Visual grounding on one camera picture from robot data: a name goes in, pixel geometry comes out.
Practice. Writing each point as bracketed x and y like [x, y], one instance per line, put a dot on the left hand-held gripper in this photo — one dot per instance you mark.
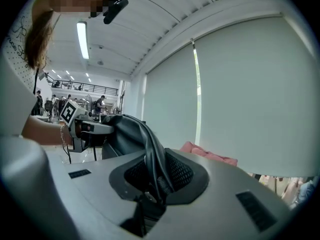
[70, 112]

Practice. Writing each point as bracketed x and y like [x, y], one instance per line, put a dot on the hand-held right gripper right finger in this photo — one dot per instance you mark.
[180, 171]

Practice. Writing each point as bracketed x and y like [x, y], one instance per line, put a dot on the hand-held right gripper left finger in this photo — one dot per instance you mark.
[135, 175]

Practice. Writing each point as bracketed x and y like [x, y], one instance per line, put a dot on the pink cushioned seat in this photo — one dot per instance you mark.
[207, 154]

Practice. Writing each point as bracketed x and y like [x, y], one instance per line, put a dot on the person's left forearm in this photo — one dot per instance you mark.
[42, 131]

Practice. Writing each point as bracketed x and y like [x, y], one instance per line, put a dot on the black mezzanine railing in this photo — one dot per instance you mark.
[82, 86]

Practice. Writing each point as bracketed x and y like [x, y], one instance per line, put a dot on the narrow grey roller blind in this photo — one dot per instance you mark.
[170, 99]

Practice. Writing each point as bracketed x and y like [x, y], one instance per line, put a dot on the long ceiling light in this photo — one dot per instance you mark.
[82, 40]

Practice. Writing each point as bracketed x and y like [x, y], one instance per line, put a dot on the white dotted shirt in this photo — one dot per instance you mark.
[15, 79]

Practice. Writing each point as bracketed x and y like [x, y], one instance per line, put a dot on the wide grey roller blind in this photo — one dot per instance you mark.
[255, 96]

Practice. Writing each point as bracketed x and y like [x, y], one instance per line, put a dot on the hanging pale clothes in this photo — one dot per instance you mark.
[290, 186]

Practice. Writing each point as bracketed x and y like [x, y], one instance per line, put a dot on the black head-mounted camera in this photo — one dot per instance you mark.
[115, 10]

